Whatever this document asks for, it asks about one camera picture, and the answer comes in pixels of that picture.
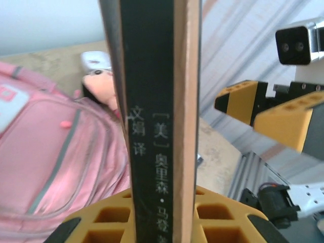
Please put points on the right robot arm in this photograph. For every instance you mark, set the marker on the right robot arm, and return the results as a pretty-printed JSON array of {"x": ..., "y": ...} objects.
[{"x": 273, "y": 202}]

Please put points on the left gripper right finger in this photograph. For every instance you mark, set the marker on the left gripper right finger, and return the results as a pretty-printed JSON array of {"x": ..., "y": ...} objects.
[{"x": 265, "y": 233}]

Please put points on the plush doll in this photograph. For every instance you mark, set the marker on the plush doll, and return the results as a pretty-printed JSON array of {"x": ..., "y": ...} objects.
[{"x": 98, "y": 86}]

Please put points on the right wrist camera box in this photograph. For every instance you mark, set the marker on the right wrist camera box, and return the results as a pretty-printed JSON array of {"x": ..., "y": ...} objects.
[{"x": 293, "y": 45}]

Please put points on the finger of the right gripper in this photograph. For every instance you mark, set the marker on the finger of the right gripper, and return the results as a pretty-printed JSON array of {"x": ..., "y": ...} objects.
[
  {"x": 240, "y": 101},
  {"x": 278, "y": 126}
]

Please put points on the small white case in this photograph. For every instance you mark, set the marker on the small white case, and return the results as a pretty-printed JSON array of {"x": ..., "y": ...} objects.
[{"x": 96, "y": 59}]

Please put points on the aluminium mounting rail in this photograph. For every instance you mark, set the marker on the aluminium mounting rail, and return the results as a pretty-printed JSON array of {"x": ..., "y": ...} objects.
[{"x": 253, "y": 172}]

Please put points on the pink backpack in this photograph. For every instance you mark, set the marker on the pink backpack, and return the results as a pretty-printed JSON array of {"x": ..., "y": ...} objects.
[{"x": 50, "y": 152}]

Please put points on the brown paperback book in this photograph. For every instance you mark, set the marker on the brown paperback book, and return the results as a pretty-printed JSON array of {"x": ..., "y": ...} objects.
[{"x": 152, "y": 76}]

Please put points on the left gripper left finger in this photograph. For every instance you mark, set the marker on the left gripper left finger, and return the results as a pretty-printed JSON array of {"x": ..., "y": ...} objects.
[{"x": 114, "y": 202}]

